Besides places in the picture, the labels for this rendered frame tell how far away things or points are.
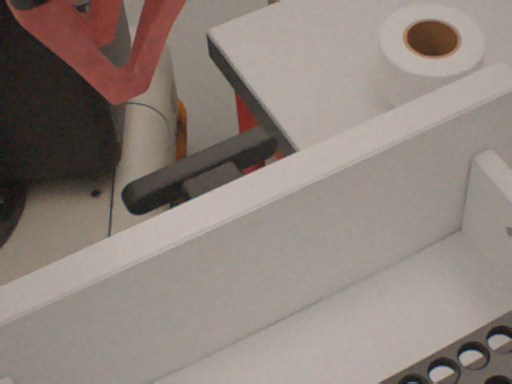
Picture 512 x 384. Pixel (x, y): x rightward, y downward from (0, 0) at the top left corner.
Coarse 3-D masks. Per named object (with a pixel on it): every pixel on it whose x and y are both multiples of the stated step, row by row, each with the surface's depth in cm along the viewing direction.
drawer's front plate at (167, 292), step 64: (384, 128) 44; (448, 128) 45; (256, 192) 42; (320, 192) 43; (384, 192) 46; (448, 192) 48; (128, 256) 41; (192, 256) 42; (256, 256) 44; (320, 256) 47; (384, 256) 50; (0, 320) 39; (64, 320) 41; (128, 320) 43; (192, 320) 45; (256, 320) 48
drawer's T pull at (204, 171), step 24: (216, 144) 46; (240, 144) 46; (264, 144) 46; (168, 168) 45; (192, 168) 45; (216, 168) 45; (240, 168) 46; (144, 192) 45; (168, 192) 45; (192, 192) 45
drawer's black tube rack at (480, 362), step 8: (504, 344) 43; (504, 352) 43; (480, 360) 43; (472, 368) 43; (496, 368) 39; (504, 368) 39; (448, 376) 43; (456, 376) 43; (480, 376) 39; (488, 376) 39; (496, 376) 39; (504, 376) 39
